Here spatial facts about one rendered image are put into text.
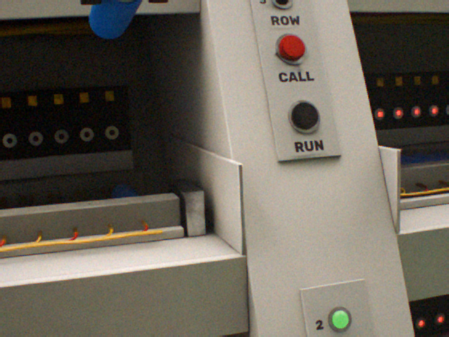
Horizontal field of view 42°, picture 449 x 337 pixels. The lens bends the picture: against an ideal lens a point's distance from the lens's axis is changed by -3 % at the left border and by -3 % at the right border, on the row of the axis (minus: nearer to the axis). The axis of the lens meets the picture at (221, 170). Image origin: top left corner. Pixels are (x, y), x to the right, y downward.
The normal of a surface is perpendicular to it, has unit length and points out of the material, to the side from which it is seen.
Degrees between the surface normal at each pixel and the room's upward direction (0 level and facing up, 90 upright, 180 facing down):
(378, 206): 90
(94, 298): 111
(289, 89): 90
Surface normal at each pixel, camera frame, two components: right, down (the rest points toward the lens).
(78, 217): 0.29, 0.14
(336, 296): 0.25, -0.23
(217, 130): -0.96, 0.09
